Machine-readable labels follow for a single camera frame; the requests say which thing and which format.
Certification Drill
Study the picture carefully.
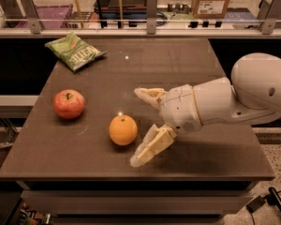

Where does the cardboard box with label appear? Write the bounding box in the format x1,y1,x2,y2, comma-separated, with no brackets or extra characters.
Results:
191,0,230,19

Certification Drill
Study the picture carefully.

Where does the middle metal railing bracket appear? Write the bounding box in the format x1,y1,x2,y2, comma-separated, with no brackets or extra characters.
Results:
146,0,157,35

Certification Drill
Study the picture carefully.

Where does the orange fruit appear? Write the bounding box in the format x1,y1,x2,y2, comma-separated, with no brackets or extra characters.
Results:
109,114,138,146

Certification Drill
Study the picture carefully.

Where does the right metal railing bracket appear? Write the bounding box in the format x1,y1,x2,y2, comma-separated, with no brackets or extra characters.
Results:
258,0,281,35

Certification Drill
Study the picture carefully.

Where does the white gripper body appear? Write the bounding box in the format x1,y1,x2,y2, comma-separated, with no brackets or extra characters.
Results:
160,84,201,134

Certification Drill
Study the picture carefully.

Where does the black floor device with cable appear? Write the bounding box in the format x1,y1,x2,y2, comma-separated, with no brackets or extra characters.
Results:
245,187,281,225

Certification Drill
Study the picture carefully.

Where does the green jalapeno chip bag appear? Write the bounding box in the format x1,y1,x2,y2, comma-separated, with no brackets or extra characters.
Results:
45,33,106,72

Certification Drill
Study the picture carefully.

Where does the red apple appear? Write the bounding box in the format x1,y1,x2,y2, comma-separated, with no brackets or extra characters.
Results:
53,89,85,119

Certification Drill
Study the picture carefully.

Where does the left metal railing bracket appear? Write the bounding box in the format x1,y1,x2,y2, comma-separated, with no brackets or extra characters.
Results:
20,0,43,34

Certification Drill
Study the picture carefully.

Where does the metal railing bracket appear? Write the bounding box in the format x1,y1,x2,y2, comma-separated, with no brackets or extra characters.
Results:
258,0,281,35
20,0,43,34
146,0,157,35

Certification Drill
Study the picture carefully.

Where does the horizontal metal railing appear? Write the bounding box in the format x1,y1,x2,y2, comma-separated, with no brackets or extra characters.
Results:
0,29,281,38

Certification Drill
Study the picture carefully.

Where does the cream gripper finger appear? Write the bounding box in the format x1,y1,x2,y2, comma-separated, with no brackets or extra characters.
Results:
130,125,177,167
134,87,167,110

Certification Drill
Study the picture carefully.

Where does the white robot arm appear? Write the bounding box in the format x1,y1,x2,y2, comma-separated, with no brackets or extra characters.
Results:
130,52,281,167

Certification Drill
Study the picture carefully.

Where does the purple plastic crate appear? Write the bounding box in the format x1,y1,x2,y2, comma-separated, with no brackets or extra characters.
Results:
16,4,73,29

